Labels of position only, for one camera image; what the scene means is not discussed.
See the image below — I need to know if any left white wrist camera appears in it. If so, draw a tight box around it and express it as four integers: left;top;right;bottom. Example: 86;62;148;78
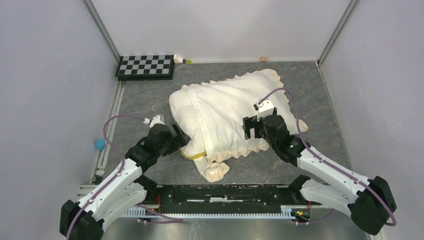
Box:
143;114;165;129

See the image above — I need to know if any grey cream ruffled pillowcase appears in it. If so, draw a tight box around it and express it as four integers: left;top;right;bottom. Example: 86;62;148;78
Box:
169;68;308;183

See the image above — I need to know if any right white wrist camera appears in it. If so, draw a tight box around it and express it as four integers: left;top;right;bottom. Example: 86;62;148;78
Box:
253;99;274;122

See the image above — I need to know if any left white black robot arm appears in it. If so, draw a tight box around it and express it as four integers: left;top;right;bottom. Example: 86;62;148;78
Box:
59;123;190;240

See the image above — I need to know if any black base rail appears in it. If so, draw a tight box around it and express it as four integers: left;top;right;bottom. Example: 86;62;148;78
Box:
142;184;309;214

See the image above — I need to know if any small white block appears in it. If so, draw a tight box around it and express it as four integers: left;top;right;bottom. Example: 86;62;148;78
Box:
173;54;186;64

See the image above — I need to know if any blue small object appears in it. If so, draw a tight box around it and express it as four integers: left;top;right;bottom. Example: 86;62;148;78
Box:
94;138;106;152

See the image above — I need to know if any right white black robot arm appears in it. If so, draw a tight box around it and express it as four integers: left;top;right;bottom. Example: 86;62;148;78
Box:
242;108;397;236

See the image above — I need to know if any white toothed cable tray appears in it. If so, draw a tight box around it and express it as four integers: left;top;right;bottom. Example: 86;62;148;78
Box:
120;206;311;220

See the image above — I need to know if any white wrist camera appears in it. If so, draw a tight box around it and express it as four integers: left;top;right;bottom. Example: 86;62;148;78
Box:
143;114;165;129
253;99;274;122

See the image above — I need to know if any black white checkerboard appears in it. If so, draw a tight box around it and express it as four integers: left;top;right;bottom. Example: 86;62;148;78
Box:
115;54;175;81

